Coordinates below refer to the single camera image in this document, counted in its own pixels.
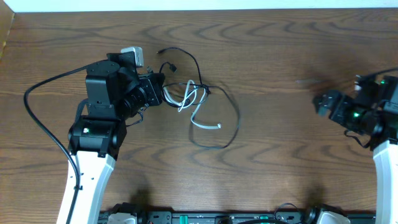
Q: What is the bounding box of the white USB cable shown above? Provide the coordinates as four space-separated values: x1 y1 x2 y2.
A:
163 79 222 130

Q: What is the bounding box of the black USB cable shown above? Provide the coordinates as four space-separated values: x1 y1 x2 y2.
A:
146 47 241 149

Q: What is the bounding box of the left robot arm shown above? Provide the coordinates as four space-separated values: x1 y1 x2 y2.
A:
57 52 165 223

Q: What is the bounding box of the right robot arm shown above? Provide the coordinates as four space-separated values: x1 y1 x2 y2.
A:
313 74 397 223

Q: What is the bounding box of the right camera black cable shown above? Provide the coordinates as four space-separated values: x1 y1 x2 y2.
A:
357 67 398 80

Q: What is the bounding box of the camera black cable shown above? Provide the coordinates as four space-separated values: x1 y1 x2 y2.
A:
23 63 94 224
357 67 398 80

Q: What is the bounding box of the left camera black cable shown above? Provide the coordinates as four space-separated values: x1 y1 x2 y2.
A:
23 63 94 224

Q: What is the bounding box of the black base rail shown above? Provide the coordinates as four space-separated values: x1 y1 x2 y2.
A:
97 203 376 224

